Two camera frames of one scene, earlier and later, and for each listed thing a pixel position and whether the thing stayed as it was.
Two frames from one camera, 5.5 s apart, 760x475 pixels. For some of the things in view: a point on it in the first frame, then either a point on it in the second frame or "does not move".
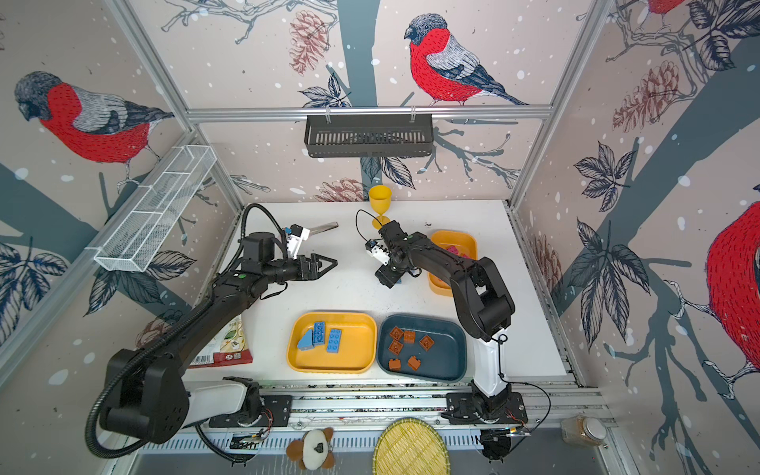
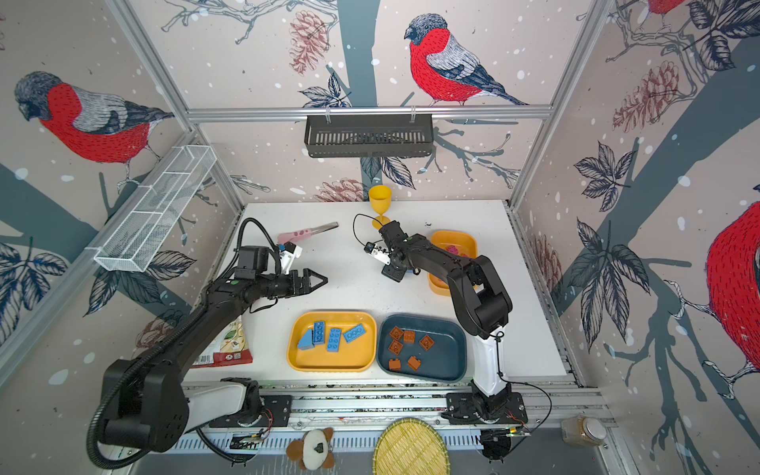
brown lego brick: [396, 333] does not move
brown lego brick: [427, 342] does not move
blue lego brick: [333, 341] does not move
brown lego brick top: [414, 362] does not move
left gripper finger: [316, 265] → [306, 279]
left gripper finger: [315, 274] → [307, 288]
